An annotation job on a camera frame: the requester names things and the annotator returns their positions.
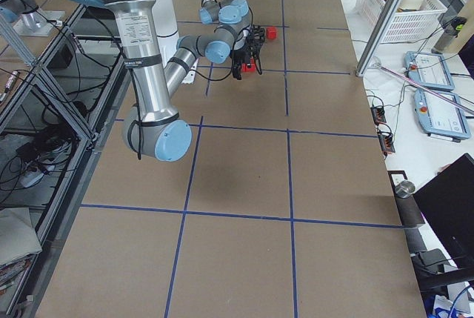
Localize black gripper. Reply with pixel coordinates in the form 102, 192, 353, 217
244, 27, 260, 64
231, 34, 253, 79

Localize red block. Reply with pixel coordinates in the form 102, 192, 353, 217
265, 26, 278, 40
246, 58, 257, 73
241, 64, 250, 73

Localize white plastic basket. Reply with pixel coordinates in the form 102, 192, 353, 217
355, 0, 447, 43

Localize upper teach pendant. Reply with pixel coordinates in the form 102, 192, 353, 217
404, 51, 455, 91

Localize teach pendant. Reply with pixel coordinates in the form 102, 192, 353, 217
414, 89, 471, 142
404, 51, 455, 91

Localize lower teach pendant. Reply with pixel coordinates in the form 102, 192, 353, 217
414, 89, 471, 142

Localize black laptop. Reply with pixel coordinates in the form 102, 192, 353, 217
414, 153, 473, 268

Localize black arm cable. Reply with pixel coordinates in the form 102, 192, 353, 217
192, 36, 263, 82

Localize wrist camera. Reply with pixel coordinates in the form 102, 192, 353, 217
253, 25, 266, 43

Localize aluminium frame post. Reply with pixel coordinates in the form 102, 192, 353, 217
355, 0, 401, 77

